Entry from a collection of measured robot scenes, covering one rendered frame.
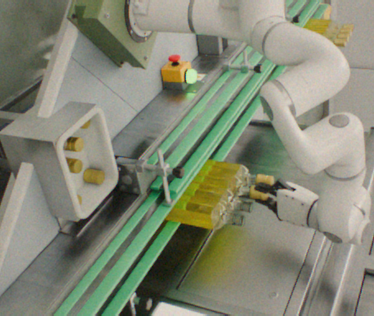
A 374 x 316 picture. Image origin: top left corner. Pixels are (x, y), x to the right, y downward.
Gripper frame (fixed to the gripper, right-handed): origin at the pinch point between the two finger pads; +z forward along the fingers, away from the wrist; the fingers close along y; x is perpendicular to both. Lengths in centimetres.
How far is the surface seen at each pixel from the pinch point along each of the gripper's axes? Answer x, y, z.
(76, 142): 35, 28, 26
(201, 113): -9.2, 13.1, 26.8
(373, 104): -548, -292, 194
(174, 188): 16.4, 6.2, 16.4
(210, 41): -41, 20, 48
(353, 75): -541, -250, 222
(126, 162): 22.9, 15.5, 25.4
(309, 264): 5.8, -12.0, -16.9
